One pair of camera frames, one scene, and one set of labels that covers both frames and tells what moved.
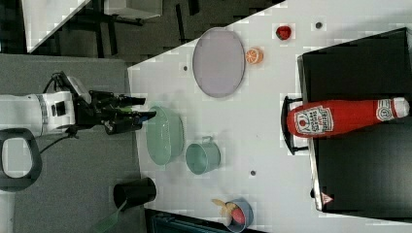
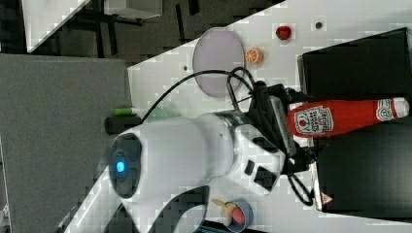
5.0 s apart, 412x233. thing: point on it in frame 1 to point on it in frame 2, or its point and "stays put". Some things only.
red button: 283,32 stays put
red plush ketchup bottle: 318,118 stays put
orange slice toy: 254,55 stays put
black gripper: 113,112 to 271,116
